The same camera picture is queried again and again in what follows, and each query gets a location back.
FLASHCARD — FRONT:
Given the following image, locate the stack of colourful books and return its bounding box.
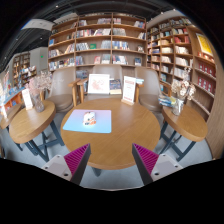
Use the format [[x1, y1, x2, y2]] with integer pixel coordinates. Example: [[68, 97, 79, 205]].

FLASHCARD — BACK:
[[158, 94, 177, 108]]

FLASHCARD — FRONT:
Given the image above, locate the pastel pink-blue mouse pad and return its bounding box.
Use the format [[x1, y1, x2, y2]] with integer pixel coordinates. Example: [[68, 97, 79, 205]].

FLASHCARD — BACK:
[[62, 109, 113, 134]]

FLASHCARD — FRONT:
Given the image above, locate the round wooden side table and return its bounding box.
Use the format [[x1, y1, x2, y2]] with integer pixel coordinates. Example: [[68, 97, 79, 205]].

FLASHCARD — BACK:
[[8, 99, 66, 163], [159, 104, 209, 162]]

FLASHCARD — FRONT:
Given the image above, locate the white sign on wooden base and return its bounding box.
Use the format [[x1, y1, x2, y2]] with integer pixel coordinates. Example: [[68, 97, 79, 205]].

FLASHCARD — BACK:
[[121, 75, 138, 106]]

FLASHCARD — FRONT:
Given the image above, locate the curved wooden bookshelf unit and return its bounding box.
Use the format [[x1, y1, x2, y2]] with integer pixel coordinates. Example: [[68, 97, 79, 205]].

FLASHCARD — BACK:
[[146, 16, 218, 117]]

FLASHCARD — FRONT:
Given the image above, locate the small distant bookshelf unit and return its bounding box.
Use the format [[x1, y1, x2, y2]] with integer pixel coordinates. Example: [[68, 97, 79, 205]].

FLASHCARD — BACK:
[[12, 51, 38, 87]]

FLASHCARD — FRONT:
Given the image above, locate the small white table sign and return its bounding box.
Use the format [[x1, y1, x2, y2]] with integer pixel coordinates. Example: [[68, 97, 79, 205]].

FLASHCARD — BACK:
[[21, 88, 34, 111]]

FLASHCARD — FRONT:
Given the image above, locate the white and orange computer mouse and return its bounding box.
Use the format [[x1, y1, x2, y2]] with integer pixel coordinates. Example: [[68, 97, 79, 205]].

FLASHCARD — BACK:
[[82, 111, 98, 127]]

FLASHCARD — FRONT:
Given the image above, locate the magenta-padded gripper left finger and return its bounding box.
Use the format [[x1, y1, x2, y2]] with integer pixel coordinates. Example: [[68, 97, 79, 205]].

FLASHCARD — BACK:
[[41, 143, 92, 186]]

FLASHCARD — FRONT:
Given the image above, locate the white framed picture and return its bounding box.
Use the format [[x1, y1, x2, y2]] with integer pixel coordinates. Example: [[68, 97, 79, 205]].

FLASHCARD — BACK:
[[87, 73, 111, 95]]

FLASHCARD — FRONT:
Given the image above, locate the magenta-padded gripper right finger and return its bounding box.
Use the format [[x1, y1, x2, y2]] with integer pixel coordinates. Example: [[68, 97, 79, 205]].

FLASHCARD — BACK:
[[131, 143, 184, 186]]

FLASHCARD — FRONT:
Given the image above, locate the dark cover book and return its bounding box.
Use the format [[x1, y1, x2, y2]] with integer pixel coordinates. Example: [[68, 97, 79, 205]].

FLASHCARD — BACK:
[[109, 78, 123, 95]]

